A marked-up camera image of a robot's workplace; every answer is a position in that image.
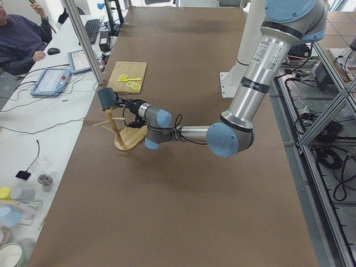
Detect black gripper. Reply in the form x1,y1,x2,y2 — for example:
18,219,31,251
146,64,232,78
111,93,141,114

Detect dark blue mug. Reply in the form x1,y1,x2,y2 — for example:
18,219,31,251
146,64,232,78
97,87,116,111

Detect wooden mug rack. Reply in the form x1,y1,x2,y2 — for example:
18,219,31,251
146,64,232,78
92,107,147,151

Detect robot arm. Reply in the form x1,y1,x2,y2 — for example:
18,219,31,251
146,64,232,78
109,1,329,157

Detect small steel cup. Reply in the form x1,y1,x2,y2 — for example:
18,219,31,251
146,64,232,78
37,174,53,192

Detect grey cup on rack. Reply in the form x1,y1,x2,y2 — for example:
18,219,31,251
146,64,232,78
10,187,36,203

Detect yellow cup on rack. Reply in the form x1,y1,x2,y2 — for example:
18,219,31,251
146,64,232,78
0,187,12,200

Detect light blue cup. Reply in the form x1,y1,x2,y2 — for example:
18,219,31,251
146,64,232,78
0,205,23,227

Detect wooden cutting board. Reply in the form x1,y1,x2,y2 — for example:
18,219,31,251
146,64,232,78
104,61,147,94

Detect far teach pendant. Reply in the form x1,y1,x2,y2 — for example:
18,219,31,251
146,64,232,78
67,50,91,74

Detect teach pendant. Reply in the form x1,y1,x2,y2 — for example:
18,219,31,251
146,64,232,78
30,68,71,97
67,50,91,74

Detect black power adapter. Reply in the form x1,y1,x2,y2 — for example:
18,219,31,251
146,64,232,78
98,31,111,52

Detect near teach pendant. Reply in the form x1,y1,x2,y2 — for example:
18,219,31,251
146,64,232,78
30,68,71,97

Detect black keyboard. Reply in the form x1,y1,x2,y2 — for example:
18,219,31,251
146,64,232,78
85,19,101,44

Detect black computer mouse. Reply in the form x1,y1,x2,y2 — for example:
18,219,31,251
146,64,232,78
47,47,61,55

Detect seated person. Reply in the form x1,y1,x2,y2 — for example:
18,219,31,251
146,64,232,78
1,1,52,76

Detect small black pad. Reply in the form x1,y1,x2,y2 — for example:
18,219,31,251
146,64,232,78
15,170,31,181

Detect green rimmed bowl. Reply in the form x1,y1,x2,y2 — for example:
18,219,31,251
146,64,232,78
0,243,26,267

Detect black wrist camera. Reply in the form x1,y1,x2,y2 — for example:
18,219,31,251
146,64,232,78
124,117,146,128

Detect aluminium frame post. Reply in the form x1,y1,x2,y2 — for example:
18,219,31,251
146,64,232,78
62,0,104,85

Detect white camera pillar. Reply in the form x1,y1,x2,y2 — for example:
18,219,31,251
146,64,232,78
219,0,265,98

